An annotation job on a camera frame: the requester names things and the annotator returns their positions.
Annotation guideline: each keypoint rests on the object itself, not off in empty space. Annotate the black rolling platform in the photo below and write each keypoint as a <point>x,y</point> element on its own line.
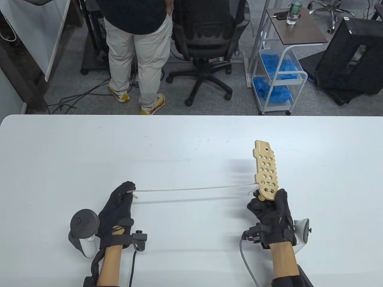
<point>89,64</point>

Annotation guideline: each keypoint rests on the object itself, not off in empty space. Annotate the black mesh frame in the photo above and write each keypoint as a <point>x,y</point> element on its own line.
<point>338,59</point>

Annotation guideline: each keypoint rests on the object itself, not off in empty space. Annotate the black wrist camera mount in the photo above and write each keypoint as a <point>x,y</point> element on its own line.
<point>252,234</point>
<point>139,237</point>

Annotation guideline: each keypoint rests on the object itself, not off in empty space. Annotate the white rolling cart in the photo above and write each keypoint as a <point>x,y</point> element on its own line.
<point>299,86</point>

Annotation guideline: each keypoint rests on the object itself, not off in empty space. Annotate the blue plastic bag pile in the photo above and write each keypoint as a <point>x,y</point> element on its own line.
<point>281,67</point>
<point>272,89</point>

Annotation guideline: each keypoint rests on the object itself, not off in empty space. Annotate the wooden crocodile lacing toy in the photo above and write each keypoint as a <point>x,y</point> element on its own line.
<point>261,148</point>

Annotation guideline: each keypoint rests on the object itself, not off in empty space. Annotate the person's left forearm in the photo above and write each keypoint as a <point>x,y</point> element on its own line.
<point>109,266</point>

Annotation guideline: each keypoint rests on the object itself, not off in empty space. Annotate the person's left hand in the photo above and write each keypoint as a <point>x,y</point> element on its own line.
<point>116,206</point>

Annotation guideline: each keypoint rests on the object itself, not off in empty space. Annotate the chrome chair base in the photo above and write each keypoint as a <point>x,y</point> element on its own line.
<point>332,12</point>

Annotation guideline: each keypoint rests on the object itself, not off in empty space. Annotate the grey white handheld controller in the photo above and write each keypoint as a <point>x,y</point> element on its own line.
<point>83,222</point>
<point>303,236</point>

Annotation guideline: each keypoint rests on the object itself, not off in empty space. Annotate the person's right hand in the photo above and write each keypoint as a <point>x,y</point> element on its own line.
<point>275,218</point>

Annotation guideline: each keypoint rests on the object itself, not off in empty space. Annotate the brown top side table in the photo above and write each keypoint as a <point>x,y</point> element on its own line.
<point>299,30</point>

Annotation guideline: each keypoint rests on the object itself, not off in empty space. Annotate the black office chair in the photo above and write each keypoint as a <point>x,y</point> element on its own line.
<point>209,30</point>

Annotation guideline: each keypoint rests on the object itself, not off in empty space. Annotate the clear plastic water bottle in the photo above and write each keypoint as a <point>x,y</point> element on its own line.
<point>293,15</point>

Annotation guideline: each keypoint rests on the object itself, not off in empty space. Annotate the dark wooden desk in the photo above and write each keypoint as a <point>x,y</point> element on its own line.
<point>18,74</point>

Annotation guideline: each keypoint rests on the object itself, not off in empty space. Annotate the person's right forearm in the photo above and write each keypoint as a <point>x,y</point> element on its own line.
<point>284,260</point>

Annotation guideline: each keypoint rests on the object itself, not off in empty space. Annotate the white panel board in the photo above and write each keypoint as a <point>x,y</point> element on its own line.
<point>36,30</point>

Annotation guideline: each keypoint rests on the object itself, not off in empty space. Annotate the black phone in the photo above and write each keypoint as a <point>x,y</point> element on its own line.
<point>281,15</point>

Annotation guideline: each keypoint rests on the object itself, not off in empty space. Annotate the black flat board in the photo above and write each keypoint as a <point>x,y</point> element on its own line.
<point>311,64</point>

